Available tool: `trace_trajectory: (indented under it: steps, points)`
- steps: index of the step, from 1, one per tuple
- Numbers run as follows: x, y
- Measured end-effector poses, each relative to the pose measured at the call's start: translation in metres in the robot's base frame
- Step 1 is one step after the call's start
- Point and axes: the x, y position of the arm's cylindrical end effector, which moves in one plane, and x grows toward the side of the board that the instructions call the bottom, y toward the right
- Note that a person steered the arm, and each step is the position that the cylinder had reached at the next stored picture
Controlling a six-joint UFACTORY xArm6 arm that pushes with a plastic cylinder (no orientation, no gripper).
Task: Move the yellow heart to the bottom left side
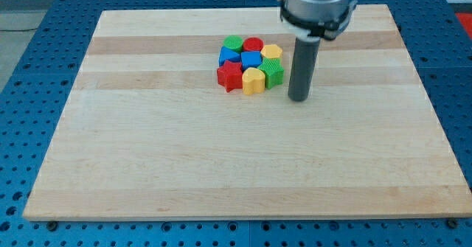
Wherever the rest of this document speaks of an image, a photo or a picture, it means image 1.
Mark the red round block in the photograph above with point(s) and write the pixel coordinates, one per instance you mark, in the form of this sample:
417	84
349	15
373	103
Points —
253	44

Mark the blue square block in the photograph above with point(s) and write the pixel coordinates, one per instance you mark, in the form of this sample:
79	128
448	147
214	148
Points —
250	59

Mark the red star block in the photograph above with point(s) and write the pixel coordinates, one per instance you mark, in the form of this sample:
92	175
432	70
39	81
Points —
229	75

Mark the yellow heart block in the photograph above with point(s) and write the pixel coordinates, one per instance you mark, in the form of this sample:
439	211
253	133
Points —
253	81

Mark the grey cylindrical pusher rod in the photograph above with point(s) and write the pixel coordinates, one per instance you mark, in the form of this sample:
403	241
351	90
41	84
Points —
302	69

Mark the blue pentagon block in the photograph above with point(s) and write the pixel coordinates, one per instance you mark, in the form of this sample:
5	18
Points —
228	54

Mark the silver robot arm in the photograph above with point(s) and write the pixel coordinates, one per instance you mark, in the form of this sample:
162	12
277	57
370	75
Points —
312	20

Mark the yellow hexagon block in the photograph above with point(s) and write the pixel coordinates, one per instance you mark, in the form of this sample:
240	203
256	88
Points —
271	51

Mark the green round block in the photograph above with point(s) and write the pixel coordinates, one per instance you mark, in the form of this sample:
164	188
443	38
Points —
234	43

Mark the green star block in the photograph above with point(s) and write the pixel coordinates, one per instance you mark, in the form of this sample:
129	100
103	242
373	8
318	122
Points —
274	72

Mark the wooden board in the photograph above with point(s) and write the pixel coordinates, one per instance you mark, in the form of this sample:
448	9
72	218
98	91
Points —
148	134

